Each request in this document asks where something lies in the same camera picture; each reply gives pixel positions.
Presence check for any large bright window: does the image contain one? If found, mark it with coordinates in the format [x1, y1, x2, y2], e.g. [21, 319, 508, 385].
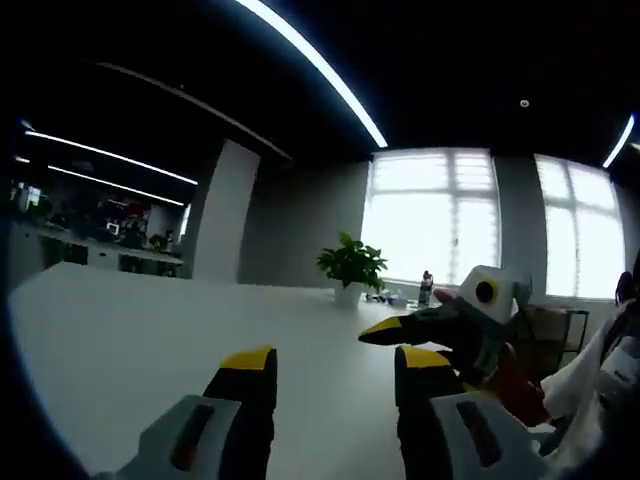
[533, 153, 626, 300]
[360, 148, 503, 287]

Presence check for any person's right hand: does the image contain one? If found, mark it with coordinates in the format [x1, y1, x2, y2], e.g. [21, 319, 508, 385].
[432, 288, 552, 428]

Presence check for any pile of small items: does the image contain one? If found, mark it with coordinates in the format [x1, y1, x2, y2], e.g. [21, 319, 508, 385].
[366, 291, 417, 307]

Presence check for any long ceiling light strip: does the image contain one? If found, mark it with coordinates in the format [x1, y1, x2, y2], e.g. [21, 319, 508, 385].
[234, 0, 389, 148]

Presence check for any brown cardboard box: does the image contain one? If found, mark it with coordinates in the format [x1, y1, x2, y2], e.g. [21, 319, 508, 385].
[517, 304, 591, 377]

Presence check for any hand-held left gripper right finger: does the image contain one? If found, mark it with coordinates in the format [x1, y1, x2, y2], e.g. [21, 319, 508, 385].
[393, 345, 552, 480]

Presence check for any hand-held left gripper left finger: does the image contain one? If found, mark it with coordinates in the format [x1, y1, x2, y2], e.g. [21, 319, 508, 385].
[92, 343, 279, 480]

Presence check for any dark drink bottle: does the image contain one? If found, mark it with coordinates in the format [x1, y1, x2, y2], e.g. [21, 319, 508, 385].
[417, 269, 436, 306]

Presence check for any green potted plant white pot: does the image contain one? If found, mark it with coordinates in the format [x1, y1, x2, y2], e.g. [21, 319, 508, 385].
[315, 231, 390, 307]

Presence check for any row of white office desks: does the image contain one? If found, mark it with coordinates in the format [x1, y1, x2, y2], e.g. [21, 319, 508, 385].
[14, 227, 186, 279]

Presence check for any white chest-worn device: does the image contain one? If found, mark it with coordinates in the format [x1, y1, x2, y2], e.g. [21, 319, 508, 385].
[598, 333, 640, 409]

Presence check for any person's white shirt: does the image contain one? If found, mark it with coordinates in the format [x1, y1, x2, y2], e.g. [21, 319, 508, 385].
[541, 298, 640, 454]

